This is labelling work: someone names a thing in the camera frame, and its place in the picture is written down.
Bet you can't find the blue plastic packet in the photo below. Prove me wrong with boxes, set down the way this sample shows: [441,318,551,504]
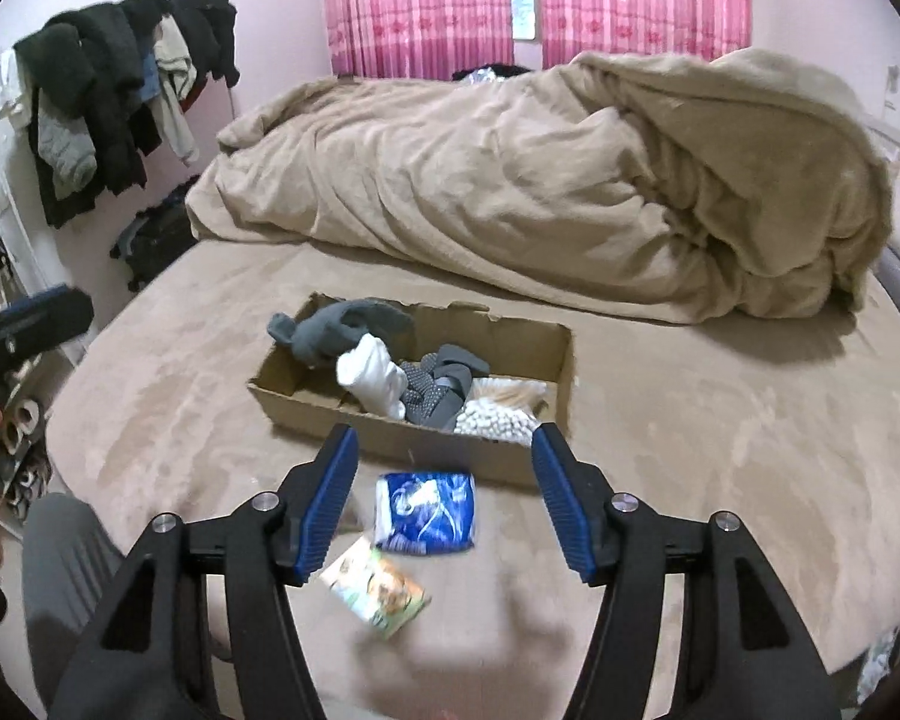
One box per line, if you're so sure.
[375,471,478,557]

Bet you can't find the black fleece jacket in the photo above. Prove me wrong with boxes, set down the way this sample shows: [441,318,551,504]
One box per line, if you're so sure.
[13,4,164,230]

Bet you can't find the beige fleece blanket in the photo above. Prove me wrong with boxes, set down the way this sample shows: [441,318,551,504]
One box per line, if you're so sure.
[186,47,898,325]

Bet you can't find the white cluttered shelf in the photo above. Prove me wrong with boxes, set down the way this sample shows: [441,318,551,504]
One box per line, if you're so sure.
[0,45,65,522]

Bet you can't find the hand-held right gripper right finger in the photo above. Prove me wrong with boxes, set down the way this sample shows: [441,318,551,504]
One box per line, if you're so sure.
[531,422,856,720]

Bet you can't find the green and white packet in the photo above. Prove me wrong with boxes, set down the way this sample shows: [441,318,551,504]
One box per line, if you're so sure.
[321,536,433,641]

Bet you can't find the beige hanging garment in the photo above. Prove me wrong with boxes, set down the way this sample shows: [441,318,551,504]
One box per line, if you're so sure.
[152,15,200,166]

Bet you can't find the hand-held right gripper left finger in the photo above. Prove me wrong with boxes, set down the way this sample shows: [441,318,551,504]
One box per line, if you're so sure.
[49,424,361,720]

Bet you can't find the grey hanging garment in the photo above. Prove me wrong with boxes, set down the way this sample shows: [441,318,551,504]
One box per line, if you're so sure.
[37,114,98,200]

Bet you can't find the bag of cotton swabs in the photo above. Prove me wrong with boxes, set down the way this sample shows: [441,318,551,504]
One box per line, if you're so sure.
[454,377,550,448]

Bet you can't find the pink curtain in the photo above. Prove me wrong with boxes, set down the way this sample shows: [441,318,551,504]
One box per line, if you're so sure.
[319,0,515,80]
[538,0,753,70]

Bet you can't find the black hanging garment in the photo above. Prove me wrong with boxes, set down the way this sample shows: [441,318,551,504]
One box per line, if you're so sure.
[166,0,241,91]

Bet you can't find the bed with beige sheet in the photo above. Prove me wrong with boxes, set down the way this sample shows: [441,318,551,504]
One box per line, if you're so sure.
[45,236,900,720]

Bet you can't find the white sock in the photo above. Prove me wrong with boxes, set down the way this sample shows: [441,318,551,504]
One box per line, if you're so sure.
[336,336,408,419]

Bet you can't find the brown cardboard box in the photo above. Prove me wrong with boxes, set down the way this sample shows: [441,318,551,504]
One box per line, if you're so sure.
[246,292,575,487]

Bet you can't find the dark cloth with silver item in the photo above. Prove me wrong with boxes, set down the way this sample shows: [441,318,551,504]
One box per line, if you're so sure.
[450,62,535,85]

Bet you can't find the dark suitcase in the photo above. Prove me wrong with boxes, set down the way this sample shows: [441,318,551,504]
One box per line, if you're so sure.
[109,197,197,291]

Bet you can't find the person's grey trouser leg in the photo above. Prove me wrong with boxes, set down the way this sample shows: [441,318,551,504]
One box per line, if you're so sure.
[21,493,132,695]

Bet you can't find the grey dotted socks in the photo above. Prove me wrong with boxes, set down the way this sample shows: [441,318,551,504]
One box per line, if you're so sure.
[397,345,491,433]

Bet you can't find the dark grey sock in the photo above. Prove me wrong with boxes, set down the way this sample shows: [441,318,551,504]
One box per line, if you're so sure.
[266,298,415,370]

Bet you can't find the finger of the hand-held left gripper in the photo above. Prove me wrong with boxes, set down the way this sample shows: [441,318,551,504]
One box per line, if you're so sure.
[0,285,95,376]

